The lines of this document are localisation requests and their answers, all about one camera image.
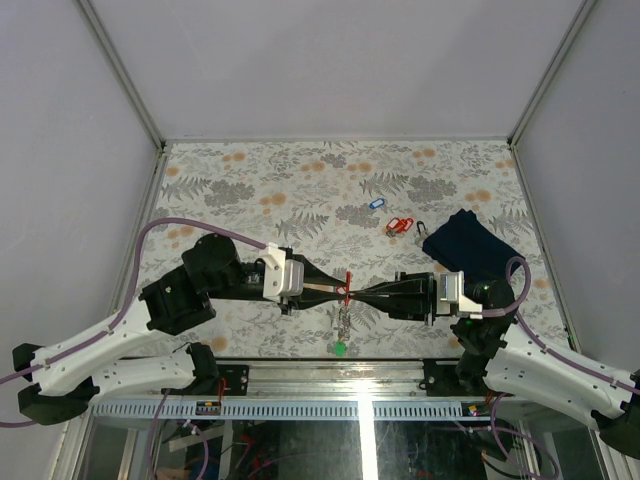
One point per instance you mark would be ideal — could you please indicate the red key tag with key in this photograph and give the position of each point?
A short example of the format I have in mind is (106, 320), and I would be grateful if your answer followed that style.
(345, 289)

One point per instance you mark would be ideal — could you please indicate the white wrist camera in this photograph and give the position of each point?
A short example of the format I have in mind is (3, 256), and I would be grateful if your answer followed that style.
(273, 258)
(451, 300)

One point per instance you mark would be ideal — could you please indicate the green key tag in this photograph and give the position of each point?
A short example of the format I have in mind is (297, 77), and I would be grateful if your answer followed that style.
(340, 349)

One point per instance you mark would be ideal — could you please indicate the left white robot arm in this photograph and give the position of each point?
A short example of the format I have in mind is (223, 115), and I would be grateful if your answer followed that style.
(66, 378)

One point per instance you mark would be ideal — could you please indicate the red key tags bunch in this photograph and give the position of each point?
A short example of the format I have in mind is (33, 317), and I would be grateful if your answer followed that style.
(398, 226)

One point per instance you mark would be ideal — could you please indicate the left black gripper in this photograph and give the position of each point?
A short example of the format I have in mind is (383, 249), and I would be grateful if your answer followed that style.
(312, 297)

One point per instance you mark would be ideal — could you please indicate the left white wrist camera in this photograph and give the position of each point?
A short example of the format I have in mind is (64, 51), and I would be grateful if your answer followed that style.
(273, 258)

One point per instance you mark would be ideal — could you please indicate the grey slotted cable duct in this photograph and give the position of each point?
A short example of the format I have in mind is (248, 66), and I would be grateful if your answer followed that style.
(288, 410)

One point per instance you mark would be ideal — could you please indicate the metal key holder red handle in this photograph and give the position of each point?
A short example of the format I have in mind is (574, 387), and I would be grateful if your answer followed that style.
(343, 323)

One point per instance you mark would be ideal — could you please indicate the dark blue cloth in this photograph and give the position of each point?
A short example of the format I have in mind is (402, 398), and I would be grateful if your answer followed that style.
(464, 244)

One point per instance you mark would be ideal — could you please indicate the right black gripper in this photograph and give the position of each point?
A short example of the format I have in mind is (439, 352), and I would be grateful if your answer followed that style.
(419, 303)

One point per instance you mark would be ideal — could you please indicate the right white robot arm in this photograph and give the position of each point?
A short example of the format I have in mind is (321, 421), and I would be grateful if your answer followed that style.
(503, 355)

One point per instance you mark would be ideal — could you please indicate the blue key tag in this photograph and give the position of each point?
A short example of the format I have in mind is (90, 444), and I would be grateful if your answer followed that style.
(378, 203)

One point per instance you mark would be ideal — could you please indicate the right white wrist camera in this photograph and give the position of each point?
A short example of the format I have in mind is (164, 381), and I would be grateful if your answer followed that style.
(451, 300)

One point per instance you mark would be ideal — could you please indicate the aluminium front rail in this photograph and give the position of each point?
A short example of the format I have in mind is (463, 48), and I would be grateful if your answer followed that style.
(320, 380)

